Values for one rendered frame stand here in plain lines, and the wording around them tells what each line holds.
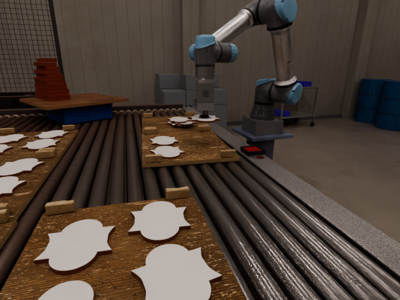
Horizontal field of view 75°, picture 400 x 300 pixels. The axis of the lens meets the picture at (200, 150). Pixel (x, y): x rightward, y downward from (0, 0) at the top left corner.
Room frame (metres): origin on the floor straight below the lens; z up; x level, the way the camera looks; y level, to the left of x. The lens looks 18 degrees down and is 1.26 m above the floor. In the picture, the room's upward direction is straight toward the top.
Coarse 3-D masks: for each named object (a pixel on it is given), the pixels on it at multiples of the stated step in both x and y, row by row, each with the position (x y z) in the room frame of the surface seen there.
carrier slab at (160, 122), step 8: (144, 120) 1.53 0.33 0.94; (152, 120) 1.53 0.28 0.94; (160, 120) 1.53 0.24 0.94; (168, 120) 1.53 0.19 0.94; (144, 128) 1.33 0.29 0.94; (160, 128) 1.33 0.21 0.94; (168, 128) 1.33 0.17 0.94; (176, 128) 1.34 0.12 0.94; (184, 128) 1.34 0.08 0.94; (192, 128) 1.34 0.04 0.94
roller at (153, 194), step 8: (136, 112) 1.88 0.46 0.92; (136, 120) 1.61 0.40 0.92; (136, 128) 1.42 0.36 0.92; (136, 136) 1.28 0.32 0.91; (144, 168) 0.83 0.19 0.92; (152, 168) 0.83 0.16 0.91; (144, 176) 0.77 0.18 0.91; (152, 176) 0.76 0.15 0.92; (144, 184) 0.73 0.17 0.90; (152, 184) 0.70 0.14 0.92; (152, 192) 0.64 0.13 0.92
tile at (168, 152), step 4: (156, 148) 0.96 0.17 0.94; (160, 148) 0.96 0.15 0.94; (164, 148) 0.96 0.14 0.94; (168, 148) 0.96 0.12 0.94; (172, 148) 0.96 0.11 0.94; (176, 148) 0.96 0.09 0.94; (152, 152) 0.93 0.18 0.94; (156, 152) 0.91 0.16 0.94; (160, 152) 0.91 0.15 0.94; (164, 152) 0.91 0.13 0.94; (168, 152) 0.91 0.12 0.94; (172, 152) 0.91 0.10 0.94; (176, 152) 0.91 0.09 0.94; (180, 152) 0.92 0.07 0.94; (184, 152) 0.92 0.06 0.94; (164, 156) 0.87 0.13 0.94; (168, 156) 0.87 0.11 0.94; (172, 156) 0.87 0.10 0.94; (176, 156) 0.88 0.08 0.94
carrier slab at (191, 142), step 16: (144, 144) 1.05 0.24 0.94; (176, 144) 1.05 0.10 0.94; (192, 144) 1.05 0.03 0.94; (208, 144) 1.05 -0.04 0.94; (224, 144) 1.05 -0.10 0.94; (144, 160) 0.85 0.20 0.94; (176, 160) 0.86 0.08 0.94; (192, 160) 0.86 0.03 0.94; (208, 160) 0.87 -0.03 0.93; (224, 160) 0.88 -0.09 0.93
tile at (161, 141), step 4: (160, 136) 1.14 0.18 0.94; (164, 136) 1.14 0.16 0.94; (152, 140) 1.07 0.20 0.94; (156, 140) 1.07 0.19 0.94; (160, 140) 1.07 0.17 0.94; (164, 140) 1.07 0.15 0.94; (168, 140) 1.07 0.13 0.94; (172, 140) 1.07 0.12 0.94; (176, 140) 1.07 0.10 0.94; (152, 144) 1.03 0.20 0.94; (156, 144) 1.04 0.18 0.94; (160, 144) 1.02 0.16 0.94; (164, 144) 1.02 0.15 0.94; (168, 144) 1.02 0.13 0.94; (172, 144) 1.03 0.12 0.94
